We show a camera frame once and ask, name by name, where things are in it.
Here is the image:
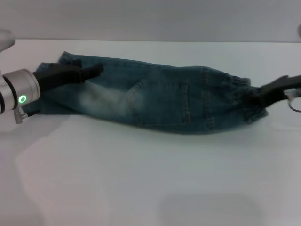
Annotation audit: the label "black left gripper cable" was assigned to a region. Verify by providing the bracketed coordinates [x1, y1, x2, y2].
[14, 109, 40, 125]

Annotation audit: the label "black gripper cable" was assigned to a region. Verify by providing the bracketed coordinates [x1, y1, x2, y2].
[287, 96, 301, 112]
[14, 109, 40, 125]

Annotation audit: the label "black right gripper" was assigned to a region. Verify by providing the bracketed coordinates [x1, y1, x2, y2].
[244, 74, 301, 108]

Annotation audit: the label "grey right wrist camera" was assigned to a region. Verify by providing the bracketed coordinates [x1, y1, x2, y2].
[285, 89, 301, 100]

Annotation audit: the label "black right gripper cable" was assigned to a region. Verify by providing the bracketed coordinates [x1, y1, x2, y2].
[287, 96, 301, 112]

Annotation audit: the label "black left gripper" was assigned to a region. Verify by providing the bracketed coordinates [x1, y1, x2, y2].
[34, 59, 104, 92]

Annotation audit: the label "blue denim shorts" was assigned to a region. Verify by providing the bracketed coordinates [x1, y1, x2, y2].
[21, 51, 270, 137]

